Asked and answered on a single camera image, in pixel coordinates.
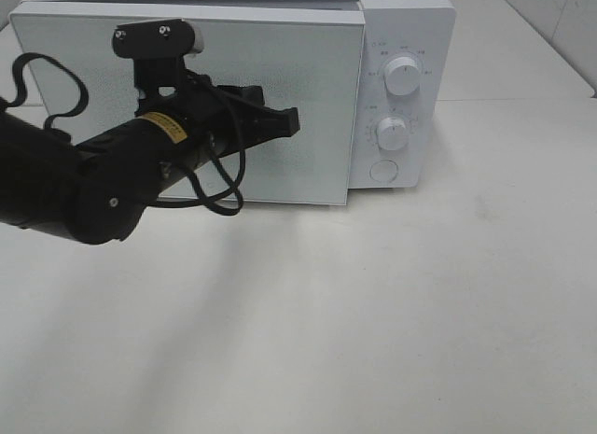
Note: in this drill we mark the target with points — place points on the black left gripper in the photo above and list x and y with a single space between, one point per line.
184 118

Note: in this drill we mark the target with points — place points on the white microwave door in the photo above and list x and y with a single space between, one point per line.
306 59

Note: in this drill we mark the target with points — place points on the white round door button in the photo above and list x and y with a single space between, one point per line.
384 171

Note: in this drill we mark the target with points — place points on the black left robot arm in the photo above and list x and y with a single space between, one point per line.
92 192

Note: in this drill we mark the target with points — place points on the lower white round knob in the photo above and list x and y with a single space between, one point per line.
392 133

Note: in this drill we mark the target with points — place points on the white round knob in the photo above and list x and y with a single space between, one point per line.
392 133
402 75

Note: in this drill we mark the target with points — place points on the white microwave oven body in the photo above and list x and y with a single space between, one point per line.
419 28

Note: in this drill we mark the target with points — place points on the upper white round knob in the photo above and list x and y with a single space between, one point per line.
402 75

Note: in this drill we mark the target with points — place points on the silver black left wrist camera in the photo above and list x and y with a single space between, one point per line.
157 50

